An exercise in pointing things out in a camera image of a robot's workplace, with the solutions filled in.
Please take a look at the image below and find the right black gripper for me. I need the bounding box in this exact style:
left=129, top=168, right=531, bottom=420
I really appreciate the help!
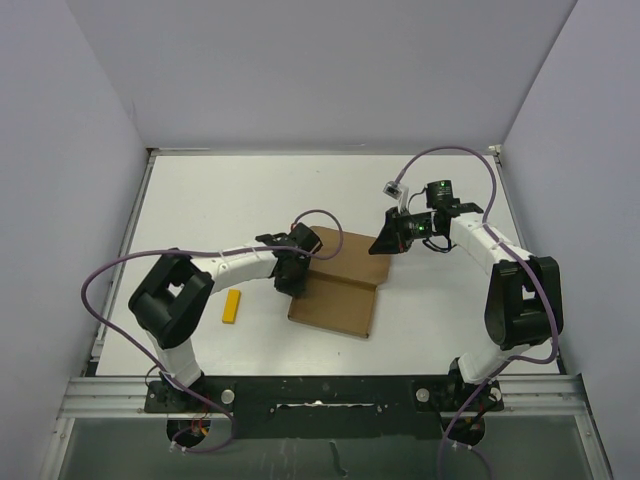
left=369, top=206, right=440, bottom=255

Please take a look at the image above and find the brown cardboard box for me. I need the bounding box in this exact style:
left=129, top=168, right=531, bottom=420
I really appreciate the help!
left=288, top=226, right=391, bottom=338

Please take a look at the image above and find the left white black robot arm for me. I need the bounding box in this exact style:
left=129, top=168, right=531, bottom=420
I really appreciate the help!
left=128, top=224, right=322, bottom=411

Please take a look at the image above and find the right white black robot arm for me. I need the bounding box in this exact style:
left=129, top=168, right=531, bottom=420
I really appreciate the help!
left=368, top=180, right=563, bottom=409

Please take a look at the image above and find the yellow rectangular block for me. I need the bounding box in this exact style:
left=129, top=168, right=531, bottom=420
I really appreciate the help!
left=221, top=289, right=242, bottom=324

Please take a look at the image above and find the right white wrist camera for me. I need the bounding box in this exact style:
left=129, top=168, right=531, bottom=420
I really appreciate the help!
left=383, top=180, right=409, bottom=213

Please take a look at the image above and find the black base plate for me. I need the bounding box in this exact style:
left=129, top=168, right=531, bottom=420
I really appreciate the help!
left=144, top=373, right=504, bottom=447

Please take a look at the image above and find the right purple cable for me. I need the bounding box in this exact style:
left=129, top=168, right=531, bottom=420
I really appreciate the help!
left=392, top=145, right=560, bottom=480

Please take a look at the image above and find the purple cable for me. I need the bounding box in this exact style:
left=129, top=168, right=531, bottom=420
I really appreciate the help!
left=81, top=209, right=344, bottom=454
left=392, top=145, right=560, bottom=480

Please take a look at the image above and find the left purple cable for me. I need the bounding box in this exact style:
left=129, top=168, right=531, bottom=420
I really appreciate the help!
left=81, top=209, right=344, bottom=454

